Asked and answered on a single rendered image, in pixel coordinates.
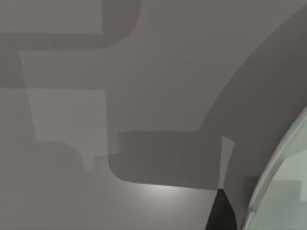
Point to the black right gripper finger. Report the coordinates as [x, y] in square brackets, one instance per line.
[221, 213]

